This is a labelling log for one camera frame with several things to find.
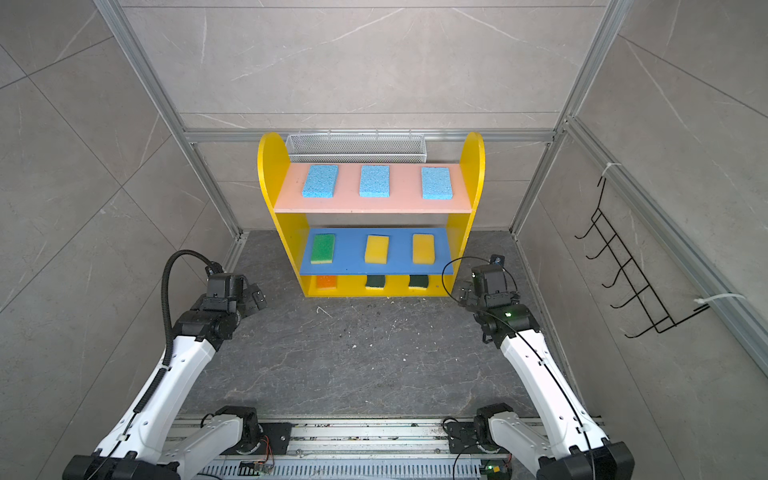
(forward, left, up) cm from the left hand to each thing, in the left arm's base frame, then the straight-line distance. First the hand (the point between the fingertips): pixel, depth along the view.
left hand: (238, 293), depth 78 cm
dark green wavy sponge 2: (+13, -36, -17) cm, 42 cm away
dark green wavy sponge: (+13, -51, -16) cm, 55 cm away
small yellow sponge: (+17, -37, -4) cm, 41 cm away
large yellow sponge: (+18, -52, -5) cm, 55 cm away
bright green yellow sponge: (+19, -20, -5) cm, 28 cm away
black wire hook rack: (-14, -96, +13) cm, 98 cm away
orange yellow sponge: (+15, -19, -17) cm, 30 cm away
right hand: (-1, -67, +1) cm, 67 cm away
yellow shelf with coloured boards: (+38, -35, -15) cm, 54 cm away
